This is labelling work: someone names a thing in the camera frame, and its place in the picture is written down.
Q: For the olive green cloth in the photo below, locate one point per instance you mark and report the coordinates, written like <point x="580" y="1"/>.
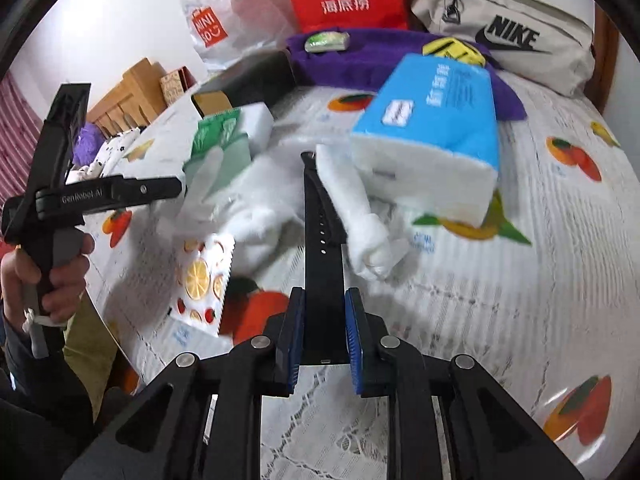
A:
<point x="92" y="350"/>

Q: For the white spotted cloth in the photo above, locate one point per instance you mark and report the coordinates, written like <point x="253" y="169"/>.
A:
<point x="107" y="155"/>

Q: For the green and white tissue pack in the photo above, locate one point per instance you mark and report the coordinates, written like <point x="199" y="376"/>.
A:
<point x="225" y="132"/>

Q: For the beige waist bag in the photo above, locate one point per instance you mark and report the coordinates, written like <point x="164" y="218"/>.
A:
<point x="505" y="30"/>

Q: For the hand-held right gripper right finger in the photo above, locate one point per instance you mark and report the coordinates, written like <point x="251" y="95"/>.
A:
<point x="356" y="345"/>

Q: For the person's left forearm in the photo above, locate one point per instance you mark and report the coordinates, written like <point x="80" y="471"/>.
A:
<point x="25" y="360"/>

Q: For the fruit print tissue packet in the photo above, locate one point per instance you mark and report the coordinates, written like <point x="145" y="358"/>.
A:
<point x="202" y="280"/>

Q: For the white plastic bag orange logo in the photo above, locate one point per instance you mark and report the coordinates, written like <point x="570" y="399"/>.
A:
<point x="220" y="15"/>

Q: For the patterned cardboard box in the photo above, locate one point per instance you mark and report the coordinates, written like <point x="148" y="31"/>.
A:
<point x="176" y="85"/>

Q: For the red striped curtain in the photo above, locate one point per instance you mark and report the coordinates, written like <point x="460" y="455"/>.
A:
<point x="15" y="135"/>

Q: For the person's left hand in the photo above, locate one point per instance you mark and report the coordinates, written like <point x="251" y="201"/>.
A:
<point x="70" y="285"/>

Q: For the brown cardboard boxes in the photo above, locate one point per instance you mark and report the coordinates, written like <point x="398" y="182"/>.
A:
<point x="125" y="95"/>

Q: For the purple cloth with yellow print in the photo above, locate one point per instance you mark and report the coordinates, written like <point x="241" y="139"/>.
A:
<point x="370" y="62"/>

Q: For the blue tissue pack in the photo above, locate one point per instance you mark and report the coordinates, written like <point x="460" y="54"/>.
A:
<point x="430" y="130"/>

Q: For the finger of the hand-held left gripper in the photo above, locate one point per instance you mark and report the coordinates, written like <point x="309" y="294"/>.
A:
<point x="145" y="190"/>

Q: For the purple plush toy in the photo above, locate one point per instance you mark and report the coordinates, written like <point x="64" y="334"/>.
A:
<point x="89" y="142"/>

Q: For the fruit print bed sheet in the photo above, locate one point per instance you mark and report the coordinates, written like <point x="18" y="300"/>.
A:
<point x="475" y="310"/>

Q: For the small green packet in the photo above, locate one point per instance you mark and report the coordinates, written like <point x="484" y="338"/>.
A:
<point x="327" y="42"/>

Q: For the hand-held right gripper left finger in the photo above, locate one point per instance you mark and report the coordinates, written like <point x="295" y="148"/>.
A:
<point x="292" y="345"/>

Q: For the black tissue pack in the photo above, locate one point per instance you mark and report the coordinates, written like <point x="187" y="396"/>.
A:
<point x="250" y="82"/>

